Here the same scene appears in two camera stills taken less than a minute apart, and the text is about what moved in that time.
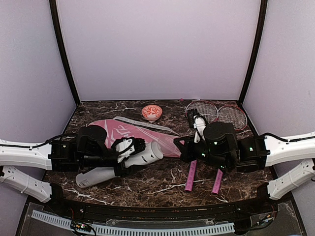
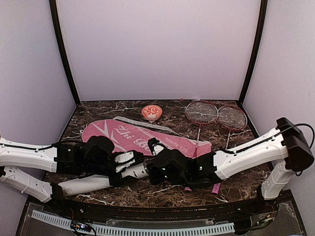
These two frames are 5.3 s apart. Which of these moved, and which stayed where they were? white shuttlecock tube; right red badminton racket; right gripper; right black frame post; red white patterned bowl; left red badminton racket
Moved: right gripper; white shuttlecock tube
Stayed: right black frame post; red white patterned bowl; right red badminton racket; left red badminton racket
